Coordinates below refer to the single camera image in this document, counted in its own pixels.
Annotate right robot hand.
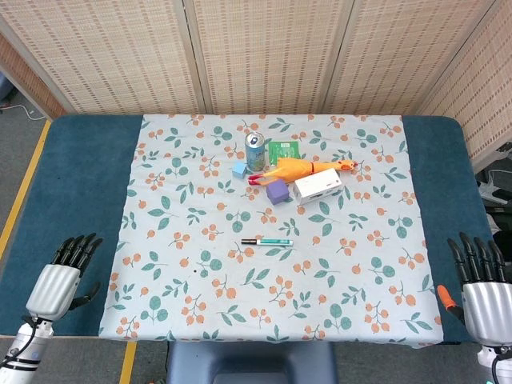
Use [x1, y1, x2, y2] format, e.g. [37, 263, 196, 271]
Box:
[437, 232, 512, 350]

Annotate white cable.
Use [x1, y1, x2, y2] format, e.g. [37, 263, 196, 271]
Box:
[0, 104, 47, 120]

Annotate blue drink can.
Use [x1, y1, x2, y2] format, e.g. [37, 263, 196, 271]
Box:
[245, 132, 266, 172]

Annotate floral tablecloth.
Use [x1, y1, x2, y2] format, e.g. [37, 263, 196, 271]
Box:
[98, 114, 445, 349]

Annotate bamboo folding screen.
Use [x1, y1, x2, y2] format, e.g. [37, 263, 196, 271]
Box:
[0, 0, 512, 161]

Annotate purple cube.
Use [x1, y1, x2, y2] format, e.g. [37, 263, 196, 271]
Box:
[266, 179, 289, 206]

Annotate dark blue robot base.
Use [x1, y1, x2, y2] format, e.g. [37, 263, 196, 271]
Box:
[166, 341, 337, 384]

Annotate green white marker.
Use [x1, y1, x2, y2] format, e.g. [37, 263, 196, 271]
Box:
[240, 238, 294, 246]

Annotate green snack packet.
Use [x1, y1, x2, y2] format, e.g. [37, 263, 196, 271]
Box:
[267, 141, 301, 166]

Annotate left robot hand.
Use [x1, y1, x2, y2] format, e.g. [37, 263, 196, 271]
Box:
[25, 233, 104, 322]

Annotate white rectangular box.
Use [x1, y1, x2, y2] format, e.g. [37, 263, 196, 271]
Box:
[293, 167, 343, 206]

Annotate yellow rubber chicken toy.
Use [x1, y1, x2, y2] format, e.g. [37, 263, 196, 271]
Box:
[247, 157, 358, 186]

